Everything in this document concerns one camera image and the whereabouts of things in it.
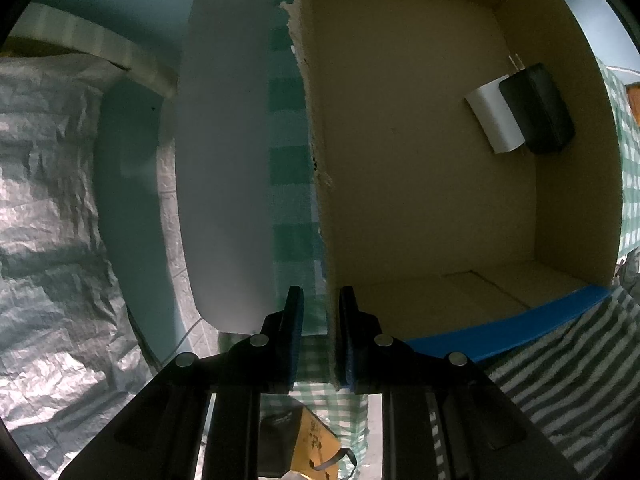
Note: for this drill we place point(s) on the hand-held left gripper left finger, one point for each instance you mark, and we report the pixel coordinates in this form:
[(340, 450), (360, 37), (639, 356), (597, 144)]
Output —
[(292, 332)]

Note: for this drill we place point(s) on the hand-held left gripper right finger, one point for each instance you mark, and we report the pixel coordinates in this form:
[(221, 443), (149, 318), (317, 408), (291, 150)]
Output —
[(347, 342)]

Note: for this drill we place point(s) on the cardboard box with blue tape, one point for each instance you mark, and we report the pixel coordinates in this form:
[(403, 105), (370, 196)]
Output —
[(425, 160)]

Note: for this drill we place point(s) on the yellow cardboard piece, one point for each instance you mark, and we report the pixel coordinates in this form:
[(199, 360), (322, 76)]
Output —
[(320, 445)]

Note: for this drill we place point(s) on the green checkered cloth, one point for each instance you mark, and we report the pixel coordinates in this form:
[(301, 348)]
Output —
[(290, 180)]

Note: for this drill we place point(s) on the white flat board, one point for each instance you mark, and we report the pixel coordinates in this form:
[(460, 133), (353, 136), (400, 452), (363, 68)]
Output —
[(225, 160)]

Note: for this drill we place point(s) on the grey striped cloth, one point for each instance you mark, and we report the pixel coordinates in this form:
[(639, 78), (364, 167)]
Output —
[(565, 360)]

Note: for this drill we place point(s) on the white plug charger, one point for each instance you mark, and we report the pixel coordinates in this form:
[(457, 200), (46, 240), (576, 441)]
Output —
[(492, 115)]

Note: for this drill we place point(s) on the silver foil sheet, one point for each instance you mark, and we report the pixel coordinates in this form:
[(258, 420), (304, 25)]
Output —
[(40, 210)]

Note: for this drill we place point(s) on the black power adapter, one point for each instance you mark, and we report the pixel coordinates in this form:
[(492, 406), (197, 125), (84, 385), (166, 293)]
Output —
[(540, 110)]

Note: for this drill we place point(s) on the pale striped rail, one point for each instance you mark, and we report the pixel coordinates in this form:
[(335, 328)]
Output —
[(75, 35)]

